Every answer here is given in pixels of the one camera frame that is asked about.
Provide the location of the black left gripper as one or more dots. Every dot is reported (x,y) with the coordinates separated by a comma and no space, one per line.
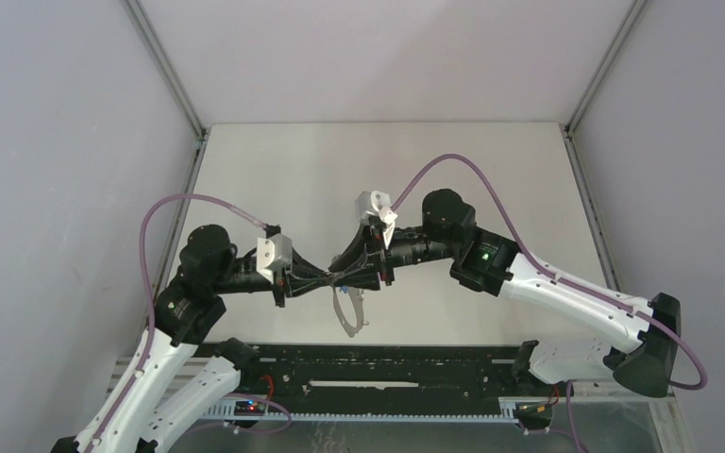
(300,268)

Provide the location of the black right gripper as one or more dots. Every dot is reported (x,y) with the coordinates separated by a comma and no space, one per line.
(356,251)

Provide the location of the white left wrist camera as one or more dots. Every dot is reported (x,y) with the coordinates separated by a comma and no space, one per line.
(274,257)

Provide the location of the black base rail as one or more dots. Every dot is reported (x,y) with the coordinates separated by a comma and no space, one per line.
(401,379)

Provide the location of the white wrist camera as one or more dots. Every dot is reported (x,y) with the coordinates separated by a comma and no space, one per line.
(377,205)
(274,257)

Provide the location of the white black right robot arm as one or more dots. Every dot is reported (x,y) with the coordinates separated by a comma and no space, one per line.
(634,336)

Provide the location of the aluminium frame post right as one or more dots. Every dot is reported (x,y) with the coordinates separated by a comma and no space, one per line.
(629,22)

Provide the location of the white slotted cable duct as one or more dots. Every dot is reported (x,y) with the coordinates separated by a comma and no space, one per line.
(233,411)

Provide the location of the metal oval keyring plate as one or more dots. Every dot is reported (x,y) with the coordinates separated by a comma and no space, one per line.
(350,311)

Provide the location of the aluminium frame post left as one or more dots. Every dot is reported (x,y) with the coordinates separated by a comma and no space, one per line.
(138,15)

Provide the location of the aluminium frame post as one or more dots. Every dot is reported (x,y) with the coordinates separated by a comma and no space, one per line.
(629,22)
(138,15)

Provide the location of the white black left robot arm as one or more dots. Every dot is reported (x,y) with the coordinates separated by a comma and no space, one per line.
(136,416)

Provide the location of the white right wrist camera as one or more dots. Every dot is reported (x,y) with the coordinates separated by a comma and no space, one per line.
(377,205)

